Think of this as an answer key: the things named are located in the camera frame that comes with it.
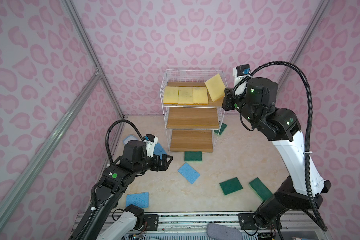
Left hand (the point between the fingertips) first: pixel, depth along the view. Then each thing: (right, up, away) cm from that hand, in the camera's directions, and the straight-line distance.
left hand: (165, 156), depth 68 cm
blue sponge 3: (-15, -25, +12) cm, 31 cm away
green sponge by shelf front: (+14, -5, +27) cm, 31 cm away
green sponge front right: (+51, -21, +14) cm, 57 cm away
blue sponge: (-8, -2, +30) cm, 31 cm away
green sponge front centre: (+35, -20, +16) cm, 43 cm away
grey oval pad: (+24, -34, 0) cm, 42 cm away
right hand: (+24, +27, -11) cm, 38 cm away
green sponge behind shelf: (+37, +13, +42) cm, 57 cm away
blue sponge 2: (+11, -14, +21) cm, 27 cm away
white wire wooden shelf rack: (+12, +13, +13) cm, 22 cm away
